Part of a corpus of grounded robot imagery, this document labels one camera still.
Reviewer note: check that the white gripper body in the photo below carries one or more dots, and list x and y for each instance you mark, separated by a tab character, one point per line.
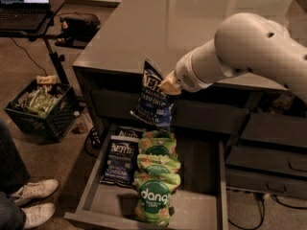
185	74

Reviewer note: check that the cream gripper fingers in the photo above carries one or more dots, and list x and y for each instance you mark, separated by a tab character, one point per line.
170	85

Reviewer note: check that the blue kettle chip bag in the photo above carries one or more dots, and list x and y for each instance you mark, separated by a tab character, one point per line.
130	131
121	161
153	106

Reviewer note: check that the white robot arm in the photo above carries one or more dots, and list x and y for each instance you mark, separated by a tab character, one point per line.
244	42

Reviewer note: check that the closed top drawer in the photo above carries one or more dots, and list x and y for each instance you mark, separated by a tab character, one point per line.
217	109

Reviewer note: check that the rear green Dang chip bag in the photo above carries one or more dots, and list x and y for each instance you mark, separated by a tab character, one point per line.
158	134

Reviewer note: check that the green dang chip bag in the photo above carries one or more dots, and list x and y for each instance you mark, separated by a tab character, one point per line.
157	164
154	191
158	134
158	146

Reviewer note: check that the dark grey counter cabinet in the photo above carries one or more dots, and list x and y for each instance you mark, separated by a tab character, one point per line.
165	31

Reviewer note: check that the right upper drawer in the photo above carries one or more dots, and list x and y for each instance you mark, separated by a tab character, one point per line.
276	129

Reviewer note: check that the dark bag on stand base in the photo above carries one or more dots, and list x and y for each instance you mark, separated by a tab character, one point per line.
77	29

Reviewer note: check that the right middle drawer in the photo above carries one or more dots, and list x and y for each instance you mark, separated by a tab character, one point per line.
268	160

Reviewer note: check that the right lower drawer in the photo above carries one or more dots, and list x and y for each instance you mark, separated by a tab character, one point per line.
274	185

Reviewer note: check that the open middle drawer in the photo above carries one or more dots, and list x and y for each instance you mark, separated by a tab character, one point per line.
199	203

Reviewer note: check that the front green Dang chip bag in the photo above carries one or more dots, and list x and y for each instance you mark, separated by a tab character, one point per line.
154	191

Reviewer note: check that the black power adapter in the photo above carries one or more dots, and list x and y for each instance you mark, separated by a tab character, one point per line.
92	142

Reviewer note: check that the black plastic crate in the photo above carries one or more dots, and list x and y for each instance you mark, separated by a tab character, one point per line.
55	125

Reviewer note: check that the green snack bags in crate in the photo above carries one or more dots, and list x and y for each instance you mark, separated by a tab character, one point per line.
42	100

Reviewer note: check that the tan snack bar on crate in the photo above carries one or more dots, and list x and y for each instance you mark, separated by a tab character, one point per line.
47	80

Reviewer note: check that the black laptop stand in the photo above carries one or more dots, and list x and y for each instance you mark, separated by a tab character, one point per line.
43	34

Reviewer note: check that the laptop computer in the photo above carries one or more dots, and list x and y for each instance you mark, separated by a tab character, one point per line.
24	15

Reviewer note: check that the upper white sneaker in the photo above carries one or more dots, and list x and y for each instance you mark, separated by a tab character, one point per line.
34	190

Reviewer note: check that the white sneaker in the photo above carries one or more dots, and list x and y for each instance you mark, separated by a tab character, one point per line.
38	215
34	190

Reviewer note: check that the person's jeans leg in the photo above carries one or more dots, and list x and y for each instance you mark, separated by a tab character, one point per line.
13	175

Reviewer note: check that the lower white sneaker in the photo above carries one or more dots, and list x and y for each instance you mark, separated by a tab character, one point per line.
38	215

